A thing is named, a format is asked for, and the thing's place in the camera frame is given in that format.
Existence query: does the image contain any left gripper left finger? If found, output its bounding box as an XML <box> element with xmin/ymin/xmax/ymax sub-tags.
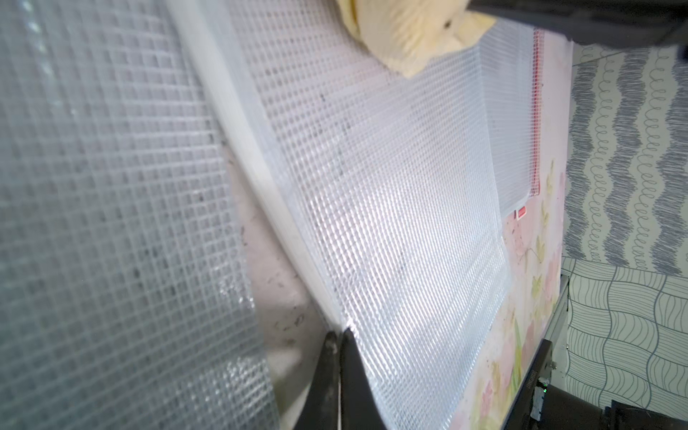
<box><xmin>294</xmin><ymin>331</ymin><xmax>340</xmax><ymax>430</ymax></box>

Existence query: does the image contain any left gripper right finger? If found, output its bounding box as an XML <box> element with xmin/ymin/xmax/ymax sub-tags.
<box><xmin>340</xmin><ymin>329</ymin><xmax>386</xmax><ymax>430</ymax></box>

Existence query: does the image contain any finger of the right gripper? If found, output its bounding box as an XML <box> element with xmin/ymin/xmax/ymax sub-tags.
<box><xmin>468</xmin><ymin>0</ymin><xmax>687</xmax><ymax>48</ymax></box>

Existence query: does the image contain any mesh document bag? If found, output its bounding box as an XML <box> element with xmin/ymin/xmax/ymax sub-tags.
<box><xmin>168</xmin><ymin>1</ymin><xmax>510</xmax><ymax>429</ymax></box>
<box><xmin>478</xmin><ymin>20</ymin><xmax>544</xmax><ymax>217</ymax></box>
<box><xmin>1</xmin><ymin>1</ymin><xmax>280</xmax><ymax>429</ymax></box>

